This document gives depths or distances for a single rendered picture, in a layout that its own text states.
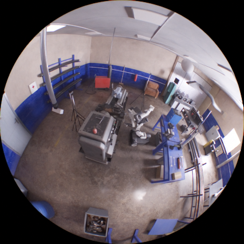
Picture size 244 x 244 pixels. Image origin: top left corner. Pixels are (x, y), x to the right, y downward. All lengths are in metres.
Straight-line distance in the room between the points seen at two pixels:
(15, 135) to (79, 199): 2.95
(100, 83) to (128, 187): 4.96
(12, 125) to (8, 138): 0.50
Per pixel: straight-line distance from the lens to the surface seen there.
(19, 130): 3.81
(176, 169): 2.25
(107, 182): 2.45
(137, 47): 5.89
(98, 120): 1.48
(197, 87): 6.19
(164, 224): 3.18
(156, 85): 5.91
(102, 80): 4.95
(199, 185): 3.20
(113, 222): 2.78
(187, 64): 4.54
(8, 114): 3.52
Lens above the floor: 2.45
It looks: 48 degrees down
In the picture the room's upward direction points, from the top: 15 degrees clockwise
